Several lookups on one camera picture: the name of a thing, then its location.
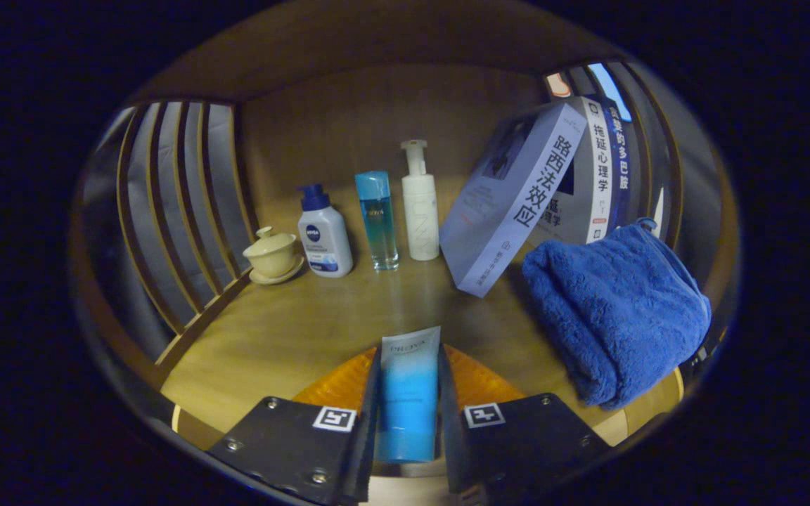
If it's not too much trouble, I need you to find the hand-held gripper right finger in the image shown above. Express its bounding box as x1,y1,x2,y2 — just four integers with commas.
439,344,613,496

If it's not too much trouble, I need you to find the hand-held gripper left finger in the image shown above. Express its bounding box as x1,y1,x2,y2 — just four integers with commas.
207,346,381,505

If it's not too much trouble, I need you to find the blue cosmetic tube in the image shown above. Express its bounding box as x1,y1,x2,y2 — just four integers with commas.
375,326,442,465

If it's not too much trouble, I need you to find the wooden countertop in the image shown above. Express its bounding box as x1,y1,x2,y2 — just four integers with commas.
159,176,687,450

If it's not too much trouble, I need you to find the wooden cabinet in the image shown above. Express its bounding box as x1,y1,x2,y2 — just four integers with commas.
71,0,740,458

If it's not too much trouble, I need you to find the blue folded towel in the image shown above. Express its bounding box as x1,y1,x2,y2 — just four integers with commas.
522,218,712,411

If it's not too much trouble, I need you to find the beige lidded teacup with saucer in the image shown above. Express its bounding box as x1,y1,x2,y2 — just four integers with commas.
242,226,305,285

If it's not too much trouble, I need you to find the white bottle with blue cap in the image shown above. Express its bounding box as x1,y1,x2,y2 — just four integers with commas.
297,184,354,278

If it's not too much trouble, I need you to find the clear teal bottle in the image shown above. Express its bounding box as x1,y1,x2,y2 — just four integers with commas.
354,171,400,272

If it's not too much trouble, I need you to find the lavender book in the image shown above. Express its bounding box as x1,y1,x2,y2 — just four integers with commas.
439,102,587,299

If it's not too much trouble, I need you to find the white pump bottle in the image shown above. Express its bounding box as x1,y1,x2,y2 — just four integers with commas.
400,139,441,262

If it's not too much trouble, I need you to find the white spine book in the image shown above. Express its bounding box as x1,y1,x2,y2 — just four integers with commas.
528,97,615,247

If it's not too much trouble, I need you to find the dark blue book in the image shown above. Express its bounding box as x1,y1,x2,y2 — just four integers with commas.
602,95,635,229

